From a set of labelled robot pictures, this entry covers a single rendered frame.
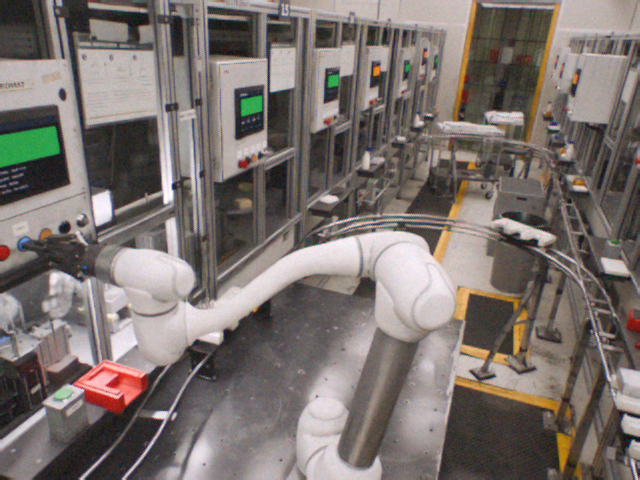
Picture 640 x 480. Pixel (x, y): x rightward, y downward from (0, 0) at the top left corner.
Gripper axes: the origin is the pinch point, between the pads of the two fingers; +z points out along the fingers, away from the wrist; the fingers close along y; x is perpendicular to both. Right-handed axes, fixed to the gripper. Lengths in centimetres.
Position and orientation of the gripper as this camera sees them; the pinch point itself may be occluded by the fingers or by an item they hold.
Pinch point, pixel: (37, 246)
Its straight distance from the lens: 136.6
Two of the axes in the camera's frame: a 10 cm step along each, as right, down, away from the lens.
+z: -9.4, -1.9, 2.9
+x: -3.4, 3.6, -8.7
